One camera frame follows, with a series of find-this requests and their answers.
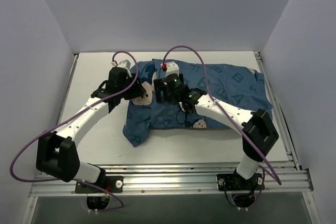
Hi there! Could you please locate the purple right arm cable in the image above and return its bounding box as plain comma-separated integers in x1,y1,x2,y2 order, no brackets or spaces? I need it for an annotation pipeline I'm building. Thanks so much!
162,45,282,186

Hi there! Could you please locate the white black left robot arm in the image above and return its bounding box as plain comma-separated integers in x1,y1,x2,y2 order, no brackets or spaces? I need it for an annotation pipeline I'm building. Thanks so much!
36,65,145,192

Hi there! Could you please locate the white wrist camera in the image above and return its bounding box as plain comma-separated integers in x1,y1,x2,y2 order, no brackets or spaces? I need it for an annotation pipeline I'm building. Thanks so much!
161,61,180,77
111,60,131,70

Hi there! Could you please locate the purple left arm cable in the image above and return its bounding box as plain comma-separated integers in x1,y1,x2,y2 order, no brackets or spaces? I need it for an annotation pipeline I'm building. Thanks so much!
9,50,140,212

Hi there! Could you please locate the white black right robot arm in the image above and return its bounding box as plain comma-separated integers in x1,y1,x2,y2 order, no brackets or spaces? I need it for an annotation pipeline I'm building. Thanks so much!
153,73,279,189

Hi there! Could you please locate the aluminium front frame rail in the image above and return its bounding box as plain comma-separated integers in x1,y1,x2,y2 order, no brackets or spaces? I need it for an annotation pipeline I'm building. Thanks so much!
28,161,314,196

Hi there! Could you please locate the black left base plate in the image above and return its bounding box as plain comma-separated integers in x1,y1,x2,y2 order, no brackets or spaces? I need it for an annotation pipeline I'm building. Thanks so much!
75,175,124,194

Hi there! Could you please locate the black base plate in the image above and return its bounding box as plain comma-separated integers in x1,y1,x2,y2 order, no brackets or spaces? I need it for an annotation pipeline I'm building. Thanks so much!
216,172,265,191
75,175,124,194

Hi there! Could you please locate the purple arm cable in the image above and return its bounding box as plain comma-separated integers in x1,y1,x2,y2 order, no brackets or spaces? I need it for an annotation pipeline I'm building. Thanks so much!
9,50,140,212
162,45,282,186

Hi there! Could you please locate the aluminium right side rail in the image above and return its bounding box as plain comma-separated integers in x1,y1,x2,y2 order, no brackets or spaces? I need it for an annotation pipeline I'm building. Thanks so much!
254,52,302,170

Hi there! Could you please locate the blue cartoon print pillowcase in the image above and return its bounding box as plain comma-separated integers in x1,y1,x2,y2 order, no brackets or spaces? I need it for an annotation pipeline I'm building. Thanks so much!
122,58,274,148

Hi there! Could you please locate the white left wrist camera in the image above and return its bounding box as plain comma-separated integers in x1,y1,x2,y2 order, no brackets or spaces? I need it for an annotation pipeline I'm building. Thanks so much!
111,60,131,70

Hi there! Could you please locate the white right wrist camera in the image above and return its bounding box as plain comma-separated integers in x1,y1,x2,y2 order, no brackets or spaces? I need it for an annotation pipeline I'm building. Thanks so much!
161,61,180,77

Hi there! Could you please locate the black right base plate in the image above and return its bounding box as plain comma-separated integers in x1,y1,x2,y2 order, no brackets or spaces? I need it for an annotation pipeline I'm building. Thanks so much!
216,172,265,191

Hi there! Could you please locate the aluminium table edge rail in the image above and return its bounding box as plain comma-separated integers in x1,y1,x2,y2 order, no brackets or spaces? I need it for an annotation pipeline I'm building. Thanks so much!
52,53,79,128

